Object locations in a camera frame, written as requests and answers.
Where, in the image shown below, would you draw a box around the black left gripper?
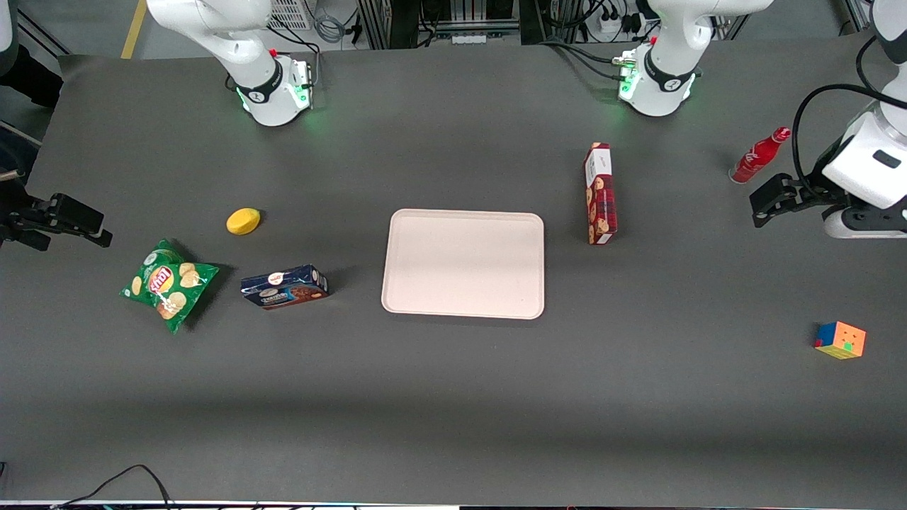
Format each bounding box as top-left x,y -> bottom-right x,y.
750,173 -> 853,230

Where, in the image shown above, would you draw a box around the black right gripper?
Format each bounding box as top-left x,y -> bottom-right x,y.
0,192 -> 114,253

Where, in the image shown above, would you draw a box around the red cookie box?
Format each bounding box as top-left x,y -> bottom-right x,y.
582,142 -> 619,247

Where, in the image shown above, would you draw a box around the dark blue cookie box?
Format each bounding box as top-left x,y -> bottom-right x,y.
240,264 -> 330,311

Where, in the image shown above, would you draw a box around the white perforated box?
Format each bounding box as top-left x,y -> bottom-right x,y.
266,0 -> 315,31

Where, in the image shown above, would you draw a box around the beige plastic tray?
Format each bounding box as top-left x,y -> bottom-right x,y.
381,208 -> 546,321

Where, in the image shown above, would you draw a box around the red cola bottle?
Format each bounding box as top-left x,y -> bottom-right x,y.
730,126 -> 792,186

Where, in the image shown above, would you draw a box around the green chips bag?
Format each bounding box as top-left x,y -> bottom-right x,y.
119,239 -> 221,335

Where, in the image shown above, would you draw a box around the yellow round sponge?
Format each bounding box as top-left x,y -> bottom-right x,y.
225,207 -> 261,236

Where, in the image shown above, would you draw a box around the colourful puzzle cube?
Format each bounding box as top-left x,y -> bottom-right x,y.
813,320 -> 868,361

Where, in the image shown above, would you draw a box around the aluminium equipment rack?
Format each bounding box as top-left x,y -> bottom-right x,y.
356,0 -> 523,50

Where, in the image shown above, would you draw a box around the grey table mat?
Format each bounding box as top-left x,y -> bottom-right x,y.
0,30 -> 907,508

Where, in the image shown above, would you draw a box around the silver wrist camera bar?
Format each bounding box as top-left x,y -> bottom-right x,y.
822,207 -> 907,239

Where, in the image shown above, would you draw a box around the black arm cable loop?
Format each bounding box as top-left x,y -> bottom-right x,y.
789,34 -> 907,193

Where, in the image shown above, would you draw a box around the black base cable bundle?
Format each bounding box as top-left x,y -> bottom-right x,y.
537,38 -> 628,81

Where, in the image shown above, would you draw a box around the thin black floor cable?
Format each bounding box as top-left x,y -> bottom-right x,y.
50,464 -> 174,510

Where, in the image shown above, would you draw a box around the grey coiled cable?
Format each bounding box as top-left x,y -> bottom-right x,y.
313,6 -> 349,45

